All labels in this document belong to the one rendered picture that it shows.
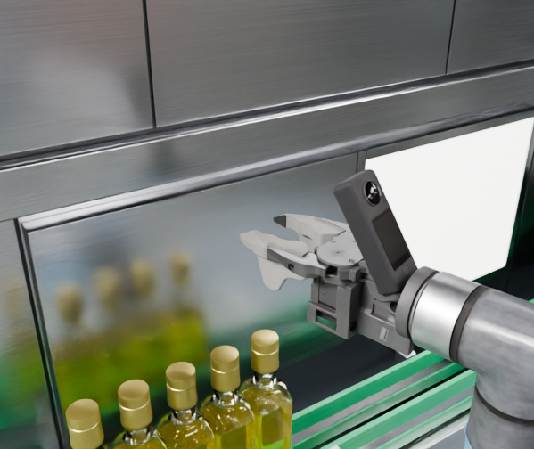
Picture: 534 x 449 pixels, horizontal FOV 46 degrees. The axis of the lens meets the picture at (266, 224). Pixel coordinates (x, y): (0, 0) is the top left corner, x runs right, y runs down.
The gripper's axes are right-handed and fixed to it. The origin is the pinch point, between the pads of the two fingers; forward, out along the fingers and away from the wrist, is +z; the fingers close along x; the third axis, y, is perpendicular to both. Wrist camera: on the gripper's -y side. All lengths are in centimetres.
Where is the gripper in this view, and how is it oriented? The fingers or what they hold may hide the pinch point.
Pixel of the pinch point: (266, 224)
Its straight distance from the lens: 69.9
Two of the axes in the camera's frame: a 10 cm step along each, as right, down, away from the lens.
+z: -7.6, -2.9, 5.9
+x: 6.5, -3.4, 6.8
